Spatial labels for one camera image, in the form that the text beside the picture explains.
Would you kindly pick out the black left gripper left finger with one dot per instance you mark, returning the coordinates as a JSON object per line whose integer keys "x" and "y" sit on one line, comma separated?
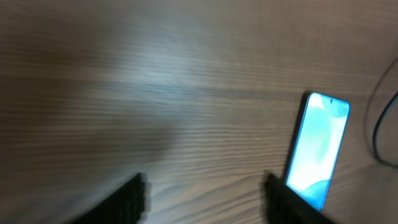
{"x": 124, "y": 206}

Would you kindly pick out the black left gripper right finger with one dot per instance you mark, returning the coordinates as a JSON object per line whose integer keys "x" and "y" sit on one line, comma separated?
{"x": 283, "y": 206}

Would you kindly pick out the Samsung Galaxy smartphone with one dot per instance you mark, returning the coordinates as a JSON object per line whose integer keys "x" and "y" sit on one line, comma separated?
{"x": 315, "y": 146}

